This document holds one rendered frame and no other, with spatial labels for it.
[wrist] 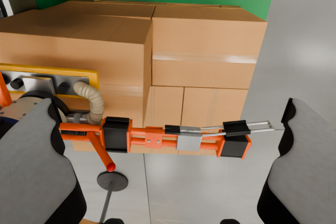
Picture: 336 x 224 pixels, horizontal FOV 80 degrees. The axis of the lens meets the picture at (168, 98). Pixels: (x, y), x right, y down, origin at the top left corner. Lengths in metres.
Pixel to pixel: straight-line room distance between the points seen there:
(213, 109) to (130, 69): 0.75
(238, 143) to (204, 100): 0.72
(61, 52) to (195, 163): 2.08
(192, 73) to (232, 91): 0.28
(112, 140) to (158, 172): 2.08
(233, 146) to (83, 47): 0.59
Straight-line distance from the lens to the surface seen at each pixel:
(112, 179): 2.85
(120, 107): 0.86
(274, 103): 2.21
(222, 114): 1.40
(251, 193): 3.23
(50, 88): 0.71
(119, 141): 0.63
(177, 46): 1.14
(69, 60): 0.82
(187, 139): 0.60
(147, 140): 0.61
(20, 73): 0.76
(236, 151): 0.66
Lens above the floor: 1.63
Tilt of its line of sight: 58 degrees down
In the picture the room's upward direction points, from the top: 179 degrees counter-clockwise
